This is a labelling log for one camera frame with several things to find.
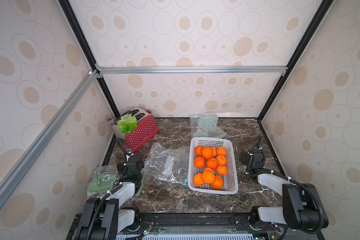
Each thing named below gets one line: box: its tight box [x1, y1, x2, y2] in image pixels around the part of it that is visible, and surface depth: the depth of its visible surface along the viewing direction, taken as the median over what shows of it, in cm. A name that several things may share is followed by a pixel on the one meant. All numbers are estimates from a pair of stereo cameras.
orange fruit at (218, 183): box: [210, 175, 224, 190], surface depth 82 cm
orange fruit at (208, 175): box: [201, 167, 216, 184], surface depth 80 cm
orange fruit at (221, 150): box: [216, 146, 227, 156], surface depth 95 cm
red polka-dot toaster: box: [109, 107, 160, 153], surface depth 97 cm
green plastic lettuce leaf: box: [118, 113, 138, 134], surface depth 91 cm
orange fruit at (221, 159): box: [216, 154, 227, 166], surface depth 92 cm
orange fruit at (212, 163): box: [207, 157, 219, 170], surface depth 90 cm
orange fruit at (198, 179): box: [193, 173, 205, 187], surface depth 84 cm
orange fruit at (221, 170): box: [216, 165, 228, 175], surface depth 89 cm
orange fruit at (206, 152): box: [201, 146, 213, 160], surface depth 90 cm
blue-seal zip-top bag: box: [140, 142, 191, 186], surface depth 89 cm
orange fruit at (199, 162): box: [194, 156, 206, 169], surface depth 91 cm
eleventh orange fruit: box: [203, 167, 214, 172], surface depth 89 cm
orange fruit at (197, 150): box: [194, 145, 204, 157], surface depth 96 cm
